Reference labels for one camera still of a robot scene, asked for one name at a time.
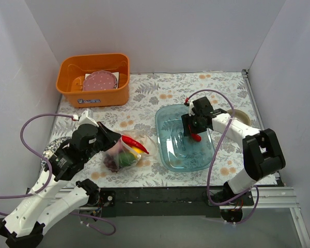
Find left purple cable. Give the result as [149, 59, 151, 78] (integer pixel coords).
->
[0, 113, 117, 236]

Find green lime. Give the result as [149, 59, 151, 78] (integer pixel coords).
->
[118, 152, 136, 167]

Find floral tablecloth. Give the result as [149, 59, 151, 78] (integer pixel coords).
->
[38, 72, 280, 189]

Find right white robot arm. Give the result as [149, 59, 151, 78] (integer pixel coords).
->
[181, 97, 286, 206]

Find red chili pepper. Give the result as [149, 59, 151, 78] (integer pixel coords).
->
[191, 133, 202, 142]
[122, 135, 149, 154]

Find beige ceramic bowl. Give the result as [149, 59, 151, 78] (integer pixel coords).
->
[227, 109, 251, 126]

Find clear blue plastic tray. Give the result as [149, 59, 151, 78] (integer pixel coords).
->
[155, 104, 214, 173]

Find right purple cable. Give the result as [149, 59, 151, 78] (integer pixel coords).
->
[185, 89, 260, 223]

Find pink dotted plate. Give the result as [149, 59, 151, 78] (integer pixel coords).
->
[82, 70, 118, 91]

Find yellow lemon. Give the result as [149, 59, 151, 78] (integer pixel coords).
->
[131, 146, 143, 154]

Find clear zip top bag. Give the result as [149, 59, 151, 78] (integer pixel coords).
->
[102, 130, 158, 173]

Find orange plastic basket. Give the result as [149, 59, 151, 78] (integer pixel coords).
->
[56, 53, 130, 108]

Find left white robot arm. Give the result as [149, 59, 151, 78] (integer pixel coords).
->
[0, 122, 121, 247]

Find dark red grape bunch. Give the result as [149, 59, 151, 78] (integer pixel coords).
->
[103, 155, 119, 173]

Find purple cable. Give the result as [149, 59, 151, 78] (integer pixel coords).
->
[0, 113, 117, 236]
[185, 89, 260, 223]

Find blue patterned plate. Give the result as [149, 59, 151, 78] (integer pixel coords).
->
[42, 136, 71, 159]

